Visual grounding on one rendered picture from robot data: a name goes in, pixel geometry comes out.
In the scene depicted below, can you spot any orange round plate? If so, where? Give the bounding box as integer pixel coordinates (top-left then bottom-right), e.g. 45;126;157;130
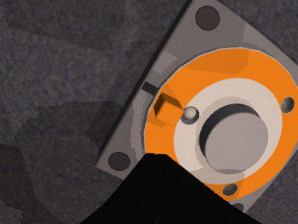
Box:
144;45;298;201

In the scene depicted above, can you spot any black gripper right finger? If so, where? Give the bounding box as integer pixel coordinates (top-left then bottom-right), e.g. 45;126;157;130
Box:
156;155;261;224

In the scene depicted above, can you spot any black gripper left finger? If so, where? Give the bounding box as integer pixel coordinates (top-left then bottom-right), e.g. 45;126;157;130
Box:
80;153;160;224

